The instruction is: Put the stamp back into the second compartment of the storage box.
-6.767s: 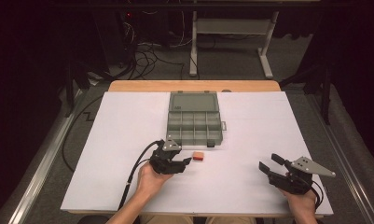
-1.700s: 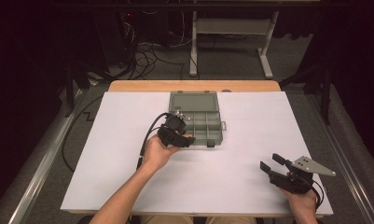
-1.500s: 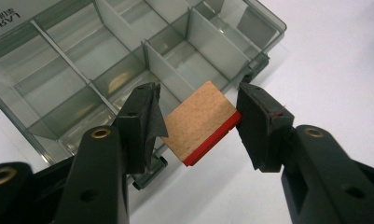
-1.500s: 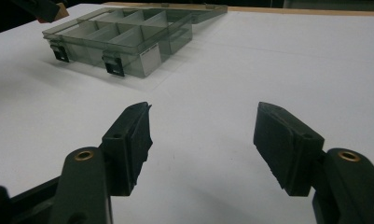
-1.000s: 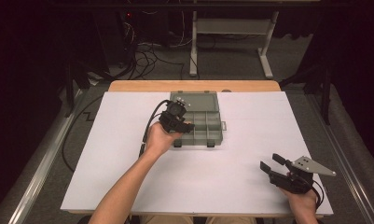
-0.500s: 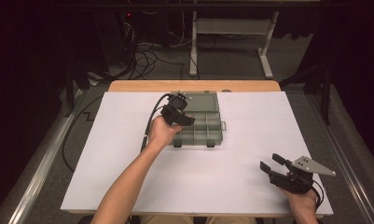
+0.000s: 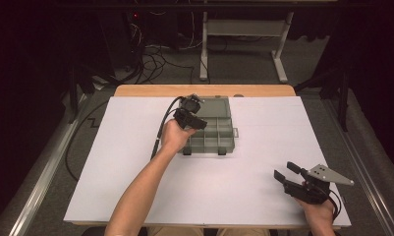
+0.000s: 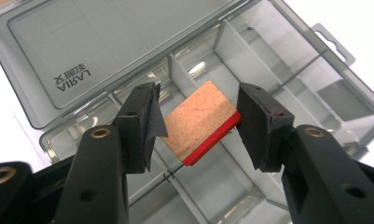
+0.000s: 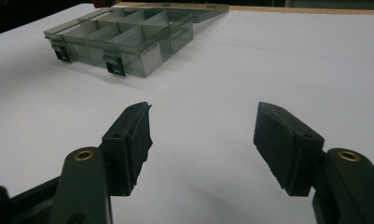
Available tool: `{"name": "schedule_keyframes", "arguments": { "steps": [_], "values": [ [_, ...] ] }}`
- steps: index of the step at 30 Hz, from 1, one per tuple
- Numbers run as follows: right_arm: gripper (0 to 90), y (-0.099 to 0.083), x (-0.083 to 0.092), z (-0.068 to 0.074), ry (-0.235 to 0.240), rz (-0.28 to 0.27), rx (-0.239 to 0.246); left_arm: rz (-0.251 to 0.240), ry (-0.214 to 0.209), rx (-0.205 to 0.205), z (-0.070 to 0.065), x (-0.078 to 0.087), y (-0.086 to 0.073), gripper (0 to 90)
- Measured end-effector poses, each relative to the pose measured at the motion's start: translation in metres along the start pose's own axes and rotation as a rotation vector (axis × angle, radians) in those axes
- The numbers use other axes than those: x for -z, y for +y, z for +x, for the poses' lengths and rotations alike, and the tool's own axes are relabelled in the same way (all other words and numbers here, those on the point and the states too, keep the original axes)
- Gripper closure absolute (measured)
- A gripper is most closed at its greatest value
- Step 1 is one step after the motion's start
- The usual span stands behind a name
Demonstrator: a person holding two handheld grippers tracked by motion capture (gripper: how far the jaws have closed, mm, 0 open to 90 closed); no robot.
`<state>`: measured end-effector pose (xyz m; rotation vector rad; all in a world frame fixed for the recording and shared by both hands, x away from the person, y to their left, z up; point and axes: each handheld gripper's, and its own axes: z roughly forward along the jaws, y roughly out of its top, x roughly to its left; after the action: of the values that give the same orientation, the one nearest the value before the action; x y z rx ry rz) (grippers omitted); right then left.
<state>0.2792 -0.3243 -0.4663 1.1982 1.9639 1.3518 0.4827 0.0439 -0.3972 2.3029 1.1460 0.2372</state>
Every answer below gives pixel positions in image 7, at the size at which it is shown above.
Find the black metal stand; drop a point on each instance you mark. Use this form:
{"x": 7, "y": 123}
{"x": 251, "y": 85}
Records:
{"x": 343, "y": 98}
{"x": 74, "y": 95}

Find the grey-green clear compartment box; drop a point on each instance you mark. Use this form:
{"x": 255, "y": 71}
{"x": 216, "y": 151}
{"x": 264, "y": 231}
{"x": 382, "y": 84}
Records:
{"x": 217, "y": 137}

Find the aluminium floor rail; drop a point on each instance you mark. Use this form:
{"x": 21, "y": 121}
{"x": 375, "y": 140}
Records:
{"x": 365, "y": 157}
{"x": 44, "y": 173}

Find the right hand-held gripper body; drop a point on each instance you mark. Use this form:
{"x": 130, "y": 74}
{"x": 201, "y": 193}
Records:
{"x": 325, "y": 173}

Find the person's right hand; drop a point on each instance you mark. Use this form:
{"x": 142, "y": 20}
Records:
{"x": 319, "y": 213}

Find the white table cover sheet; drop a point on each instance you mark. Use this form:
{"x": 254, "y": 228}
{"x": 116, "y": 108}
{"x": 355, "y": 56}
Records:
{"x": 250, "y": 196}

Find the white metal stand frame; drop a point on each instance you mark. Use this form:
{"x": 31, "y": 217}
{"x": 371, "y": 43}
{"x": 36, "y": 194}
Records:
{"x": 243, "y": 28}

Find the person's left hand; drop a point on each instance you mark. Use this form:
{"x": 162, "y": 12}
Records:
{"x": 173, "y": 136}

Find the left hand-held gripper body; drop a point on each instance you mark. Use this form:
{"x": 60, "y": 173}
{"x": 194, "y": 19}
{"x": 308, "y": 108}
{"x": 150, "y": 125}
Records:
{"x": 188, "y": 105}

